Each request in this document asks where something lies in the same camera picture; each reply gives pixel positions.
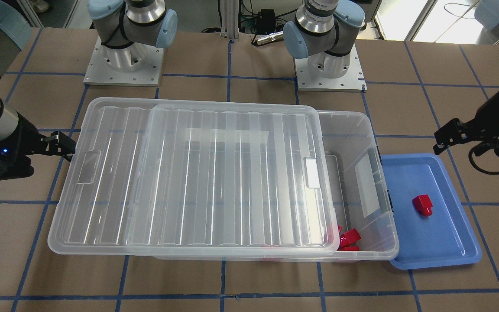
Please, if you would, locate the clear plastic storage box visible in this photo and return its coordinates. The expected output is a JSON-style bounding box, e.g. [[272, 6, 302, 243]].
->
[[129, 104, 399, 261]]

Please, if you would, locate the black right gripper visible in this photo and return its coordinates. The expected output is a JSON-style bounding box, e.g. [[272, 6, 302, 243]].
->
[[0, 111, 77, 180]]

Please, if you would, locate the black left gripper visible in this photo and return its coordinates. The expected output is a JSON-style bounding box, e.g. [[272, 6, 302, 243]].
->
[[432, 93, 499, 156]]

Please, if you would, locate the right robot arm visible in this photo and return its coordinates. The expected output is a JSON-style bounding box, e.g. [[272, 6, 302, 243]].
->
[[0, 0, 178, 180]]

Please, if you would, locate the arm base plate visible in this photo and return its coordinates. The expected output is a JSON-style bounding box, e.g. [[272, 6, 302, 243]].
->
[[294, 45, 368, 92], [83, 38, 165, 87]]

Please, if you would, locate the blue plastic tray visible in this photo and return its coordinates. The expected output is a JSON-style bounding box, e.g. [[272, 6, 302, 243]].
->
[[382, 153, 482, 270]]

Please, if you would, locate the clear plastic box lid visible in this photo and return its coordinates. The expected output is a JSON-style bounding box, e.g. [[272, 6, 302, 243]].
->
[[48, 97, 338, 260]]

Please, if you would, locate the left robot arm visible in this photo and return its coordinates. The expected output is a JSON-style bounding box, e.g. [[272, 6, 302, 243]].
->
[[283, 0, 499, 156]]

